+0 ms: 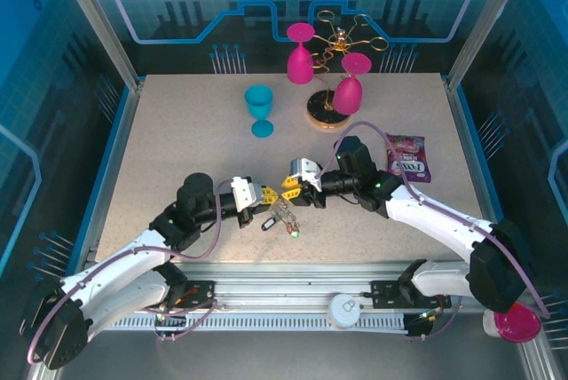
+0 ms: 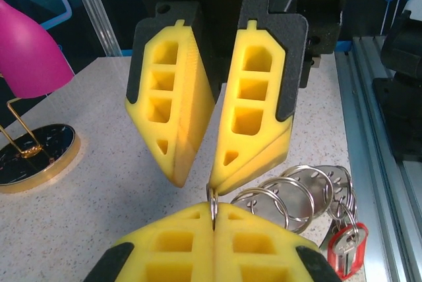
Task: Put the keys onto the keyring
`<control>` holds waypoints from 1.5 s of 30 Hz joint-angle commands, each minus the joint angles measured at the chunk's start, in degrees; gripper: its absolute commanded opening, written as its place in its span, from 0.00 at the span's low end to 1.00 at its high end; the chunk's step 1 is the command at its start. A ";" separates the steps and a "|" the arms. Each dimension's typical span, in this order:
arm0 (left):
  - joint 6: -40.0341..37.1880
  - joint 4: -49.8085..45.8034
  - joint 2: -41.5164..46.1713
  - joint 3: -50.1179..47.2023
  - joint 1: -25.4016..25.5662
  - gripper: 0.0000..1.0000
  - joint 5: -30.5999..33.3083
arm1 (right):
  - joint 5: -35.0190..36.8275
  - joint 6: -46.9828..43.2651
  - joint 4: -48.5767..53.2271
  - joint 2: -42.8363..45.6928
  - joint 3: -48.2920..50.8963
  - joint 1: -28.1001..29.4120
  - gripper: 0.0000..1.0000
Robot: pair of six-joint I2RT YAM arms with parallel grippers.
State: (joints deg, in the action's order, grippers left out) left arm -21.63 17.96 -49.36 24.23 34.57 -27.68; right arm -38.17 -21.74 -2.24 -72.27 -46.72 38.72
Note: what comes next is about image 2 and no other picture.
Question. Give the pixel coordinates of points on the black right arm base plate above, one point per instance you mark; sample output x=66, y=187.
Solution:
x=402, y=120

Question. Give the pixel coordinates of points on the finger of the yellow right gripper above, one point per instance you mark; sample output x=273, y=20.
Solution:
x=188, y=124
x=260, y=150

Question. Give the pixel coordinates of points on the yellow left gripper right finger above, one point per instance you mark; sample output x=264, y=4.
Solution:
x=280, y=255

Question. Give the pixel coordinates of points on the aluminium mounting rail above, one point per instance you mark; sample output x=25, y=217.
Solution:
x=372, y=180

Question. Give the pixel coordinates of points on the aluminium frame post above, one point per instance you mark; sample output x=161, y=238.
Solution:
x=95, y=8

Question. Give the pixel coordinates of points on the red capped key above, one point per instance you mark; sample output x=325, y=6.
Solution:
x=346, y=249

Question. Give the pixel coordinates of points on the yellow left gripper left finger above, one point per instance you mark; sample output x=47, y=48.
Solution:
x=148, y=255

